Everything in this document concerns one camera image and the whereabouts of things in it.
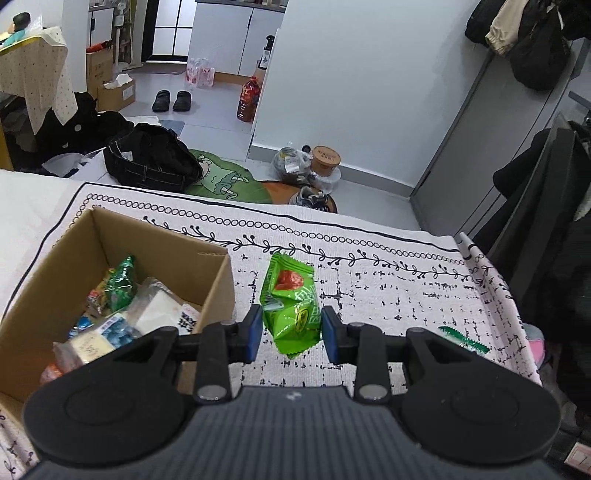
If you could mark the brown lidded jar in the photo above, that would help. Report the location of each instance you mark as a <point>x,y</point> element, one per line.
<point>324,160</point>

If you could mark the right black shoe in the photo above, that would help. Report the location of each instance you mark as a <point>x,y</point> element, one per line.
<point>182,102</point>

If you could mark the blue white snack packet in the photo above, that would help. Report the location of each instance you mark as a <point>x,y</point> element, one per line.
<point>83,323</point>

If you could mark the dotted beige cloth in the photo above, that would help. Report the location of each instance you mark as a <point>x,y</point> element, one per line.
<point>35,69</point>

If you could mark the red drink bottle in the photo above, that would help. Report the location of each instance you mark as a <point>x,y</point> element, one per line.
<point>248,100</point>

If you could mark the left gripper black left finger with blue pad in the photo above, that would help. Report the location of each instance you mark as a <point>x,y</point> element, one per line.
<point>213,350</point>

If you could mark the round cake green wrapper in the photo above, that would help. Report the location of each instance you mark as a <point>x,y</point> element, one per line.
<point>464,341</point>

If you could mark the brown cardboard box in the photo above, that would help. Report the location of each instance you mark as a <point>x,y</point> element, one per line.
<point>53,297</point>

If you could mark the light green snack packet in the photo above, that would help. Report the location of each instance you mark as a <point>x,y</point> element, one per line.
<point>291,312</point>

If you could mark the black chair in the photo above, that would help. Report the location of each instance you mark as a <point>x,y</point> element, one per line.
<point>542,188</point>

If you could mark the small cardboard box on floor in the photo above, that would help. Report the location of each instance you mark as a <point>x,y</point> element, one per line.
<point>117,94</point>

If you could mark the green cartoon floor mat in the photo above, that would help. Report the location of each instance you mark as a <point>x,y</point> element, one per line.
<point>225,180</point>

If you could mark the left black shoe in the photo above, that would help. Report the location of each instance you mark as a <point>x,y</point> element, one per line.
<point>161,102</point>

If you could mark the pink white plastic bag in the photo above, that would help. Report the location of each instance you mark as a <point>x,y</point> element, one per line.
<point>199,73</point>

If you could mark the clear plastic bag on floor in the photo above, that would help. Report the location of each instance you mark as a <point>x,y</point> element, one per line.
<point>292,166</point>

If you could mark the hanging dark jackets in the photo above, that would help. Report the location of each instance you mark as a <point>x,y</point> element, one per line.
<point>534,36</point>

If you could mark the orange biscuit pack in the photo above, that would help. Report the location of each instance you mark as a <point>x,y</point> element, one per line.
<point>50,373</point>

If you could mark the long white cake pack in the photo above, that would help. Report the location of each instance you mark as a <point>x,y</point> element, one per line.
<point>94,342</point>

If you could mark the clear white cracker pack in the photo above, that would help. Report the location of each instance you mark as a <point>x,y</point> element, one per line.
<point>155,306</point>

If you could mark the dark green snack packet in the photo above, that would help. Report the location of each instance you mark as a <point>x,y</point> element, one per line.
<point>116,290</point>

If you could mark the black shoe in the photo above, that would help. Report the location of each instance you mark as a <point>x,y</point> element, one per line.
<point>161,102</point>
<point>182,102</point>

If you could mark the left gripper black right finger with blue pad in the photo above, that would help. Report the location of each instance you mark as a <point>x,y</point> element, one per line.
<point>370,350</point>

